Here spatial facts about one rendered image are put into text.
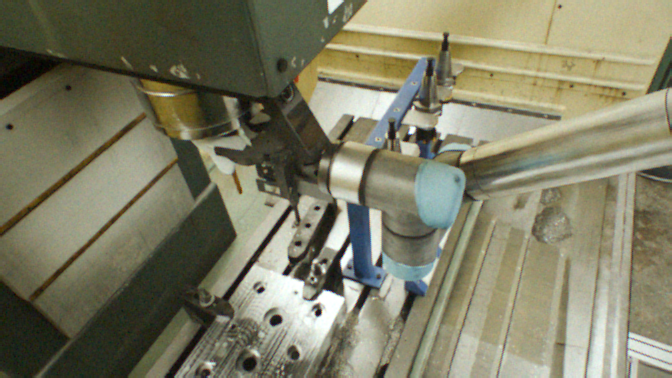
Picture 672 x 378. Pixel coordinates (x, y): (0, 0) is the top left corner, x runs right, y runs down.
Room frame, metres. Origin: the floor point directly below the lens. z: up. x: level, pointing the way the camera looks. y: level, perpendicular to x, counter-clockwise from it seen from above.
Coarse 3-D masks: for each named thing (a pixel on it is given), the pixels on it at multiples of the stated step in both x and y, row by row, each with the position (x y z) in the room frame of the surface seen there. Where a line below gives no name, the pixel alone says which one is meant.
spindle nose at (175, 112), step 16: (144, 80) 0.47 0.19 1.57; (144, 96) 0.48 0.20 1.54; (160, 96) 0.46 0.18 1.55; (176, 96) 0.46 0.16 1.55; (192, 96) 0.46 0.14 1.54; (208, 96) 0.46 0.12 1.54; (224, 96) 0.47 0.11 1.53; (160, 112) 0.47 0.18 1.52; (176, 112) 0.46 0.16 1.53; (192, 112) 0.46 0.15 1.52; (208, 112) 0.46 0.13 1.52; (224, 112) 0.46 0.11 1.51; (240, 112) 0.47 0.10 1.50; (256, 112) 0.49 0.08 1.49; (160, 128) 0.48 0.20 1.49; (176, 128) 0.46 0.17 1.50; (192, 128) 0.46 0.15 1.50; (208, 128) 0.46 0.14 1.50; (224, 128) 0.46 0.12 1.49
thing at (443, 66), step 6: (450, 48) 0.93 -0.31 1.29; (438, 54) 0.93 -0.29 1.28; (444, 54) 0.92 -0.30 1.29; (450, 54) 0.92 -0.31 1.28; (438, 60) 0.92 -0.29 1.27; (444, 60) 0.91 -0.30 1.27; (450, 60) 0.92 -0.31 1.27; (438, 66) 0.92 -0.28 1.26; (444, 66) 0.91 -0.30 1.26; (450, 66) 0.92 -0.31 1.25; (438, 72) 0.92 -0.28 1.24; (444, 72) 0.91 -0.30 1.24; (450, 72) 0.91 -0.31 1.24; (438, 78) 0.91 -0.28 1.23; (444, 78) 0.91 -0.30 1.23
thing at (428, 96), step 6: (426, 78) 0.83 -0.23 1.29; (432, 78) 0.82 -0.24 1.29; (426, 84) 0.82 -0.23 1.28; (432, 84) 0.82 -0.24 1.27; (420, 90) 0.83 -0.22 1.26; (426, 90) 0.82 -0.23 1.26; (432, 90) 0.82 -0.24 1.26; (420, 96) 0.83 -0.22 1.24; (426, 96) 0.82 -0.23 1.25; (432, 96) 0.82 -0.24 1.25; (420, 102) 0.83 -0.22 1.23; (426, 102) 0.82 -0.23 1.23; (432, 102) 0.82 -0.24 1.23
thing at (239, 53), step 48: (0, 0) 0.48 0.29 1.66; (48, 0) 0.44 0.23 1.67; (96, 0) 0.41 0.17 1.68; (144, 0) 0.38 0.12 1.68; (192, 0) 0.35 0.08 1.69; (240, 0) 0.33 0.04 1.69; (288, 0) 0.36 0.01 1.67; (0, 48) 0.52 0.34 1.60; (48, 48) 0.46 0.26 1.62; (96, 48) 0.42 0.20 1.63; (144, 48) 0.39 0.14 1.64; (192, 48) 0.36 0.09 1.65; (240, 48) 0.33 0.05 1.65; (288, 48) 0.35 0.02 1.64; (240, 96) 0.34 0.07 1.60
